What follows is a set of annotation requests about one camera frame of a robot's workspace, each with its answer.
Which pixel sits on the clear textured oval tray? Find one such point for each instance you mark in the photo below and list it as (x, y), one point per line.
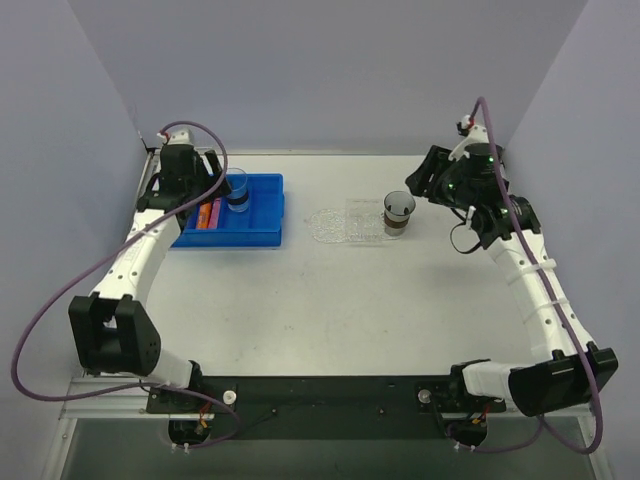
(327, 226)

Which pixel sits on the clear blue-tinted cup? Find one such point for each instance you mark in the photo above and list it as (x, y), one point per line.
(238, 197)

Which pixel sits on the orange toothpaste tube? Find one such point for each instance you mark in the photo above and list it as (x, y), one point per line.
(204, 215)

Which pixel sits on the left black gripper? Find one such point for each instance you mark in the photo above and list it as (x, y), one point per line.
(204, 167)

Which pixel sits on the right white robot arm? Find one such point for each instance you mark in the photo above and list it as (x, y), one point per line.
(568, 367)

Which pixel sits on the clear acrylic toothbrush holder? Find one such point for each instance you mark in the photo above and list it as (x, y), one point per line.
(364, 221)

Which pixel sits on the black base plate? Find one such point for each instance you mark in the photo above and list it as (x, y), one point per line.
(327, 407)

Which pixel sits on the blue plastic bin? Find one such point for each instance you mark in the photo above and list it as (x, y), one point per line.
(259, 226)

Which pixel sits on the clear brown-banded cup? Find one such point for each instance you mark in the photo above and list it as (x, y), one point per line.
(398, 207)

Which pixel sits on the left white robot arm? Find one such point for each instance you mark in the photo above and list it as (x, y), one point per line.
(112, 330)

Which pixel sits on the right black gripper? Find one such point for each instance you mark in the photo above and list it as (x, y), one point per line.
(430, 170)

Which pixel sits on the pink toothpaste tube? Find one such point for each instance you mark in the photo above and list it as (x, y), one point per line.
(215, 213)

